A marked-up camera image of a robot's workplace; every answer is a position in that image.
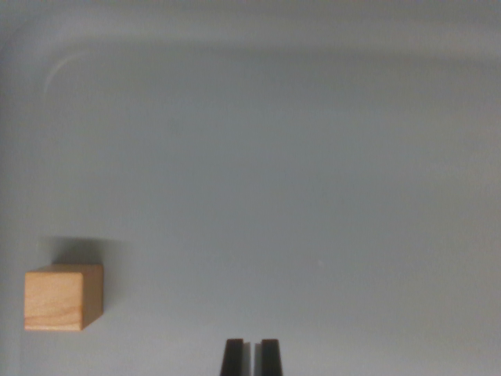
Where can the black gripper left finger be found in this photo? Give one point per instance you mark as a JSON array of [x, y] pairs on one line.
[[234, 358]]

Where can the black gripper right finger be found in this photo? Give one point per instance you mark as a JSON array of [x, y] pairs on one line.
[[270, 358]]

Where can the wooden cube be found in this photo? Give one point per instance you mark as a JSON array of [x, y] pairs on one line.
[[55, 299]]

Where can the white plastic tray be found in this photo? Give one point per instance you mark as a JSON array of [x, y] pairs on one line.
[[274, 156]]

